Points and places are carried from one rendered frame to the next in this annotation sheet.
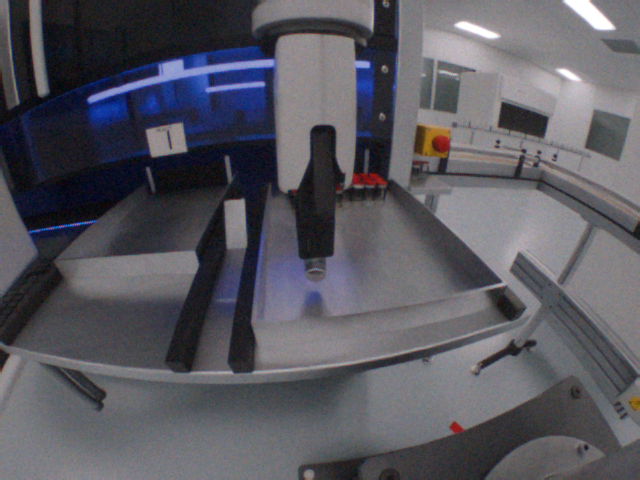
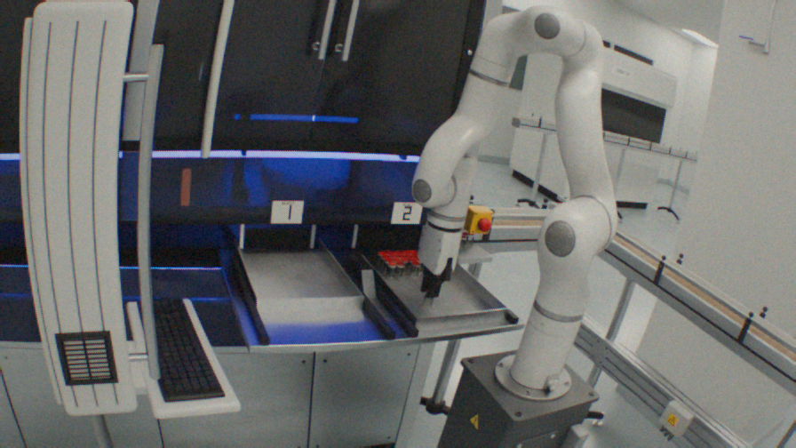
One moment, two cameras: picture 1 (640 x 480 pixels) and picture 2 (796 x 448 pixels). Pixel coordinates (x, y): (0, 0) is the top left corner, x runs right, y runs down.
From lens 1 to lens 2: 1.14 m
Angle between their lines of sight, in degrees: 22
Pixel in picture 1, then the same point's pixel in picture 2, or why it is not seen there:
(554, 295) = (602, 350)
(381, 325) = (457, 322)
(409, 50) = not seen: hidden behind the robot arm
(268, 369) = (422, 336)
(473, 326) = (494, 325)
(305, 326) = (433, 320)
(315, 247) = (434, 292)
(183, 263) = (354, 303)
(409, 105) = not seen: hidden behind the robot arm
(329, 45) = (455, 236)
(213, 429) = not seen: outside the picture
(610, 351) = (650, 386)
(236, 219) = (369, 281)
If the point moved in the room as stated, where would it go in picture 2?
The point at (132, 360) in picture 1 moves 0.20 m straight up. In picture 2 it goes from (364, 340) to (378, 255)
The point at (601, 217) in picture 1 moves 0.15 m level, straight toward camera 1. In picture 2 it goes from (632, 271) to (617, 279)
